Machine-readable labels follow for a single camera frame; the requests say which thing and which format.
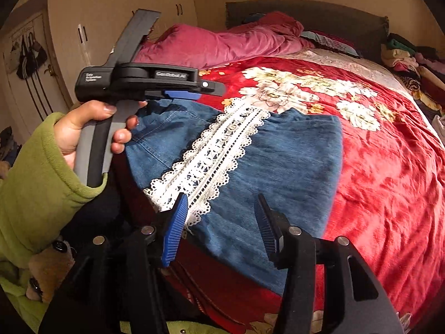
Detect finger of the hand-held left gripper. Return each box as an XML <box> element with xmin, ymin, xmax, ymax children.
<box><xmin>145</xmin><ymin>89</ymin><xmax>202</xmax><ymax>102</ymax></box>
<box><xmin>196</xmin><ymin>78</ymin><xmax>225</xmax><ymax>96</ymax></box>

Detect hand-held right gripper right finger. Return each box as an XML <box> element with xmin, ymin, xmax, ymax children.
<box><xmin>254</xmin><ymin>194</ymin><xmax>406</xmax><ymax>334</ymax></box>

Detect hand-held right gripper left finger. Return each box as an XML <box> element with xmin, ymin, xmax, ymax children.
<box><xmin>38</xmin><ymin>192</ymin><xmax>189</xmax><ymax>334</ymax></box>

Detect blue denim pants lace trim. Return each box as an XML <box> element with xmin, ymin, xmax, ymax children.
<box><xmin>123</xmin><ymin>97</ymin><xmax>343</xmax><ymax>296</ymax></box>

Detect person's left forearm green sleeve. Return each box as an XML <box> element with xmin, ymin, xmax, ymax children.
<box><xmin>0</xmin><ymin>111</ymin><xmax>108</xmax><ymax>268</ymax></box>

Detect person's left hand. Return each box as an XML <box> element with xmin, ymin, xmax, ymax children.
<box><xmin>54</xmin><ymin>99</ymin><xmax>148</xmax><ymax>175</ymax></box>

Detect pink duvet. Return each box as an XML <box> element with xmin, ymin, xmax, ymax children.
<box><xmin>134</xmin><ymin>11</ymin><xmax>315</xmax><ymax>70</ymax></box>

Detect cream wardrobe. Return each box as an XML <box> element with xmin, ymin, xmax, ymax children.
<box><xmin>47</xmin><ymin>0</ymin><xmax>199</xmax><ymax>112</ymax></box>

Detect cream door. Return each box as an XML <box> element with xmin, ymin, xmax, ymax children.
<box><xmin>0</xmin><ymin>10</ymin><xmax>70</xmax><ymax>143</ymax></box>

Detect hanging dark bags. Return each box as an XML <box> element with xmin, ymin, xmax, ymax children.
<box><xmin>10</xmin><ymin>33</ymin><xmax>48</xmax><ymax>80</ymax></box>

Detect red floral bedspread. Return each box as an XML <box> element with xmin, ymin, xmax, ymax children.
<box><xmin>115</xmin><ymin>56</ymin><xmax>445</xmax><ymax>334</ymax></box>

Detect beige patterned bed cover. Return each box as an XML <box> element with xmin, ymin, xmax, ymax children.
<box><xmin>285</xmin><ymin>48</ymin><xmax>395</xmax><ymax>74</ymax></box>

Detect brown plush toy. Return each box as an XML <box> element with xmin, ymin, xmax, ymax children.
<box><xmin>27</xmin><ymin>240</ymin><xmax>76</xmax><ymax>303</ymax></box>

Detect patterned pillow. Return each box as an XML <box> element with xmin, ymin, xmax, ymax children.
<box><xmin>301</xmin><ymin>30</ymin><xmax>362</xmax><ymax>58</ymax></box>

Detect dark grey headboard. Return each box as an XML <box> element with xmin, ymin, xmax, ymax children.
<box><xmin>225</xmin><ymin>1</ymin><xmax>390</xmax><ymax>58</ymax></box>

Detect dark cloth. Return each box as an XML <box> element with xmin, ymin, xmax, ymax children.
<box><xmin>0</xmin><ymin>127</ymin><xmax>19</xmax><ymax>168</ymax></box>

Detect pile of folded clothes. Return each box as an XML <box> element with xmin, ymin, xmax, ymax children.
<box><xmin>380</xmin><ymin>33</ymin><xmax>445</xmax><ymax>115</ymax></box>

